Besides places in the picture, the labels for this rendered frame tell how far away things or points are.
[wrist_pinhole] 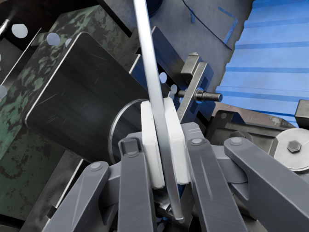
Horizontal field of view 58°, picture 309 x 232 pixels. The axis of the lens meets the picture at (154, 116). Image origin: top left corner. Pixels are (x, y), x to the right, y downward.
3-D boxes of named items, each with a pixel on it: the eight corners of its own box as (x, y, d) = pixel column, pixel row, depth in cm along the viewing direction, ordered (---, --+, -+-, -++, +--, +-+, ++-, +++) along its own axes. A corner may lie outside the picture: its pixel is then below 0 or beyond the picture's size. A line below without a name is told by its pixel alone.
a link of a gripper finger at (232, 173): (190, 165, 13) (254, 154, 13) (177, 124, 18) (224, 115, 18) (194, 191, 14) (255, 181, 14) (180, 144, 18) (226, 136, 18)
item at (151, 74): (112, -136, 24) (121, -138, 24) (151, 55, 51) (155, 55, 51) (163, 208, 13) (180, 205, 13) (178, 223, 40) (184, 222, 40)
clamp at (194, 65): (159, 115, 59) (200, 123, 52) (190, 52, 63) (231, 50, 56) (173, 129, 63) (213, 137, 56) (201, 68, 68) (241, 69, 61)
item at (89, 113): (-16, 111, 40) (22, 125, 30) (37, 34, 44) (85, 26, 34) (102, 173, 56) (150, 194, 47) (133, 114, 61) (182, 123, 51)
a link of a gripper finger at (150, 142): (165, 188, 15) (152, 191, 15) (157, 135, 22) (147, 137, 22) (156, 141, 14) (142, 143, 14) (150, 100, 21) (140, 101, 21)
